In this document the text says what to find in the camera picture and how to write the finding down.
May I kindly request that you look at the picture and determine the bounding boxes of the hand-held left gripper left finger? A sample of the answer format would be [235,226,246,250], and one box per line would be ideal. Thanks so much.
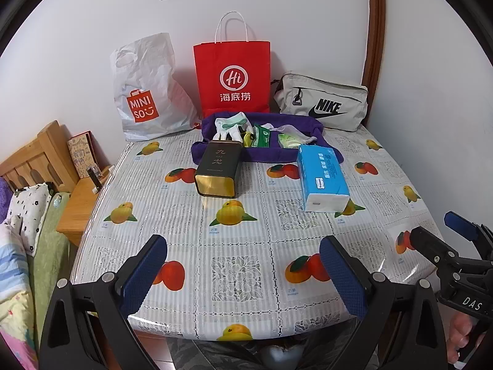
[39,234,168,370]

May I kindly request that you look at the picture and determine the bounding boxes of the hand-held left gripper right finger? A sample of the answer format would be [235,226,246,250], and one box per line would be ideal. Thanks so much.
[320,236,449,370]

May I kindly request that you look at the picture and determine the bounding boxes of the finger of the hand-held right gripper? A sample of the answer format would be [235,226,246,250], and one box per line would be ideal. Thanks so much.
[409,227,463,274]
[444,211,493,251]

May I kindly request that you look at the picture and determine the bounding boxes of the purple towel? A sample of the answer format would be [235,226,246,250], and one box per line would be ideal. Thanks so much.
[191,113,344,164]

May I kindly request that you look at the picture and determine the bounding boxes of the green tissue pack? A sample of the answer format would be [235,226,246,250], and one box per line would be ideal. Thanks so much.
[278,133,305,149]

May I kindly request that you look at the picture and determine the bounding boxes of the green wet wipes packet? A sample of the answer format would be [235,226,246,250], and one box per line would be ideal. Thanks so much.
[252,123,275,148]

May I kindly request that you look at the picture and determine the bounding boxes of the white glove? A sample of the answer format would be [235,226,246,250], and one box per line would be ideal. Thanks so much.
[213,117,236,140]
[227,112,249,142]

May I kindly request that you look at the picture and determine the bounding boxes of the person's right hand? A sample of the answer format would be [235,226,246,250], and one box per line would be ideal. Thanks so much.
[447,312,486,361]

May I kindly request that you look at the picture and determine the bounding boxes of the wooden nightstand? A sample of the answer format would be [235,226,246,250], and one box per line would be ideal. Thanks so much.
[57,166,114,247]

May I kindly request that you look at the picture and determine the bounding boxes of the fruit print tablecloth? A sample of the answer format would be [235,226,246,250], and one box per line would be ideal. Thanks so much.
[69,125,442,342]

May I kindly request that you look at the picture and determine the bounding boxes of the green bed sheet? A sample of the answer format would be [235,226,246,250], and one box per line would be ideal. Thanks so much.
[27,193,72,340]

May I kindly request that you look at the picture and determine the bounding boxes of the blue tissue pack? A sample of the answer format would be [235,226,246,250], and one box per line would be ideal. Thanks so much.
[296,144,350,212]

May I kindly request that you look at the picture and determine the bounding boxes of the small dark upright object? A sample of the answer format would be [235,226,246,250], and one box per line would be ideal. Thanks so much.
[87,166,105,194]

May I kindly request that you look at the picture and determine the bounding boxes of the person's dark trousers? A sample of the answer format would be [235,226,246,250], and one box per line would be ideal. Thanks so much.
[169,339,266,370]

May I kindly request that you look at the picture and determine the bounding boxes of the dark tea tin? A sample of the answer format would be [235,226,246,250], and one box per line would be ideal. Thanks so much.
[194,141,244,199]

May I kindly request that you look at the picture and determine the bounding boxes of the polka dot pillow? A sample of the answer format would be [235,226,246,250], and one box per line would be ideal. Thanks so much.
[6,183,52,257]

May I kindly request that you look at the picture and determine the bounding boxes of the pastel patterned quilt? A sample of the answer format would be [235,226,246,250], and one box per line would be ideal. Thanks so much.
[0,221,35,370]

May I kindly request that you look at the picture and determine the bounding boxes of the patterned notebook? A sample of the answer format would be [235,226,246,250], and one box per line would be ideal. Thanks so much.
[67,131,101,179]

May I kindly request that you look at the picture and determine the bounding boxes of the purple plush toy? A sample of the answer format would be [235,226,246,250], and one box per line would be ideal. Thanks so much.
[0,177,9,222]

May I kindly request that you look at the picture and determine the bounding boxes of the wooden chair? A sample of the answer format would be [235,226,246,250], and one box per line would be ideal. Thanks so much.
[0,120,78,193]

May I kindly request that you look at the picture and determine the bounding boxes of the grey waist bag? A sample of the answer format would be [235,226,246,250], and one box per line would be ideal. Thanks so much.
[271,71,369,132]

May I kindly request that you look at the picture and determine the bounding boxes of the white plastic shopping bag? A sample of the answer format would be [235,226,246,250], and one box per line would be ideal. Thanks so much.
[110,33,201,142]

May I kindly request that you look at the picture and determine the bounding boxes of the red paper shopping bag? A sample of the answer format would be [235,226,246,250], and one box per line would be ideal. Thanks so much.
[193,11,272,115]

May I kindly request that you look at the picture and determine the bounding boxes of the brown wooden door frame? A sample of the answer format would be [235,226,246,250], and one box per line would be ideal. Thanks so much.
[362,0,387,128]

